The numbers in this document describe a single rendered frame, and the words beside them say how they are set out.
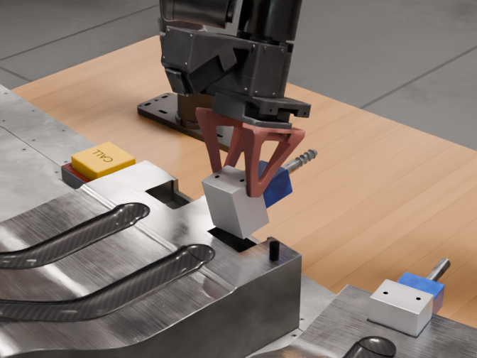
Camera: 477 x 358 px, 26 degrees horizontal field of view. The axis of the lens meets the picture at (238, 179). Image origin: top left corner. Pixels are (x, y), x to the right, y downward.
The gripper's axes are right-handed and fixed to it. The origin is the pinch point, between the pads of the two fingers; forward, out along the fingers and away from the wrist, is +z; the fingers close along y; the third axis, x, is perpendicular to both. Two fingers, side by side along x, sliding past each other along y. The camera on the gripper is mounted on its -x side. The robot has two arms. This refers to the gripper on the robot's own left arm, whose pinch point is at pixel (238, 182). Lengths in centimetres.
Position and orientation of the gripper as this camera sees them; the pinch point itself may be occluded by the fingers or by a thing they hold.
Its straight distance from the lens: 103.3
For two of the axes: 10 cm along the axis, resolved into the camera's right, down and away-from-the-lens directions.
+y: 6.3, 2.5, -7.3
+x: 7.5, 0.2, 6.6
